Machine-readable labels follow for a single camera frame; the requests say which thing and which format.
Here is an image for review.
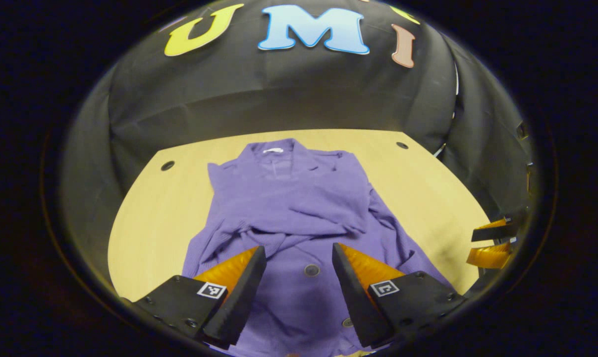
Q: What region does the purple button cardigan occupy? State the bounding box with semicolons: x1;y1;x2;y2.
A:
181;138;454;357

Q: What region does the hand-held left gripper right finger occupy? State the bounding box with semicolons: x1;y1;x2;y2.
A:
331;242;468;350

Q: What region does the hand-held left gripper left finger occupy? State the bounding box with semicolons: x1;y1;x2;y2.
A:
130;245;268;351

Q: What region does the black backdrop cloth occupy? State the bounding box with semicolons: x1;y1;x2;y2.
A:
61;0;537;298

